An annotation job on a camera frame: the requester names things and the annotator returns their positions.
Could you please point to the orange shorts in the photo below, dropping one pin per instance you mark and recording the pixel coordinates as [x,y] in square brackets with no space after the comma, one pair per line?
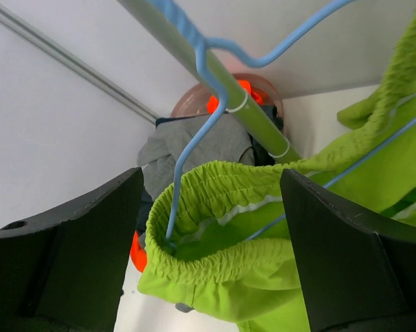
[139,252]

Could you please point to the pink translucent plastic basin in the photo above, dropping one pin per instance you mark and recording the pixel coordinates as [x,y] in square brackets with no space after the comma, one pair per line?
[274,110]

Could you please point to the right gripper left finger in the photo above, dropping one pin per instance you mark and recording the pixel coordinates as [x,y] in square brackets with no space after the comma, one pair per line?
[64,269]

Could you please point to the light grey shorts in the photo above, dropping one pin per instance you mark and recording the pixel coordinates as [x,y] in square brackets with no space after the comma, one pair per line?
[227,141]

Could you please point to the lime green shorts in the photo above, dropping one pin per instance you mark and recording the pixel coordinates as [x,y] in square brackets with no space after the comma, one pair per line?
[225,249]

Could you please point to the metal clothes rack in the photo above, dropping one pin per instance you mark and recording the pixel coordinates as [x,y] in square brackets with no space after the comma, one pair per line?
[170,25]

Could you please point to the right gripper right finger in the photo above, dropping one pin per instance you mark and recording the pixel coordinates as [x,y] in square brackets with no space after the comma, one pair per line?
[357,268]

